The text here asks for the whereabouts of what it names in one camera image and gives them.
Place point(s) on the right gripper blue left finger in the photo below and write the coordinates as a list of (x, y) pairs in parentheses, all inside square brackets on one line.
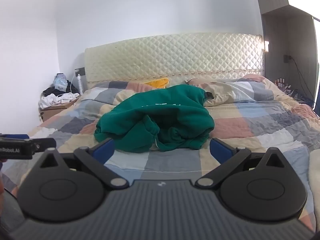
[(93, 160)]

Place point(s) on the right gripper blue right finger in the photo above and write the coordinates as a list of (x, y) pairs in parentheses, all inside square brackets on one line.
[(230, 159)]

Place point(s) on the green zip hoodie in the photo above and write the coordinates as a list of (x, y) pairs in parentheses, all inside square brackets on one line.
[(169, 118)]

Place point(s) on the pile of clothes on nightstand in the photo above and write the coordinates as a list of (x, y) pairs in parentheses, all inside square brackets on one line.
[(61, 91)]

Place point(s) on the wooden nightstand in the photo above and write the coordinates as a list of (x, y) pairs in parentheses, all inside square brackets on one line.
[(48, 112)]

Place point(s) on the white bottle on nightstand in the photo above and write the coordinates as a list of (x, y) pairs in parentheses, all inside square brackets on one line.
[(80, 84)]

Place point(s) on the cream fleece blanket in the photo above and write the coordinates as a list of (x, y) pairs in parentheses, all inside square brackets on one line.
[(314, 176)]

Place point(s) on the cream quilted headboard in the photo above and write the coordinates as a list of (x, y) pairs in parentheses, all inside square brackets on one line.
[(177, 57)]

